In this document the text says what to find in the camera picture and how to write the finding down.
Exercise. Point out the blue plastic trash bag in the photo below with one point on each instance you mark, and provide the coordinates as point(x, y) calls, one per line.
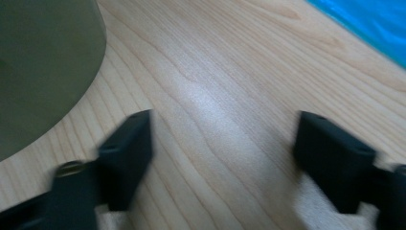
point(373, 22)

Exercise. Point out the green ribbed trash bin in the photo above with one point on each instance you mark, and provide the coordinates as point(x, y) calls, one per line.
point(41, 70)

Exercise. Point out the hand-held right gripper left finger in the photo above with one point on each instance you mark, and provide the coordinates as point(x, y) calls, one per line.
point(126, 159)

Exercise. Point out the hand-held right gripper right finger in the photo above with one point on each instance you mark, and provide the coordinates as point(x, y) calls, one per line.
point(335, 159)

